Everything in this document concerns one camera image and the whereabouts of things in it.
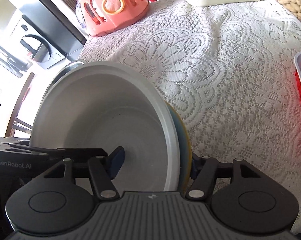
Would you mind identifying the blue plate yellow rim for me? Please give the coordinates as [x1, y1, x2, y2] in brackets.
[166, 102, 192, 194]

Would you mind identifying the white bowl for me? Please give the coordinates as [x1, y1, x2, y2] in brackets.
[30, 61, 180, 192]

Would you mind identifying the wooden chair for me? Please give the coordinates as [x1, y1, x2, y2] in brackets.
[4, 72, 35, 138]

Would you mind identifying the white lace tablecloth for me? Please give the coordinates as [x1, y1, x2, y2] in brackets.
[80, 0, 301, 233]

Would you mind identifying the large steel bowl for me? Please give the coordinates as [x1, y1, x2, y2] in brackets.
[42, 59, 87, 100]

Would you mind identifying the black appliance with round window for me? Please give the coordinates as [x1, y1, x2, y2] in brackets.
[11, 15, 66, 69]

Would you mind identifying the orange plastic basket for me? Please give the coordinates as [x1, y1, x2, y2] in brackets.
[76, 0, 149, 37]

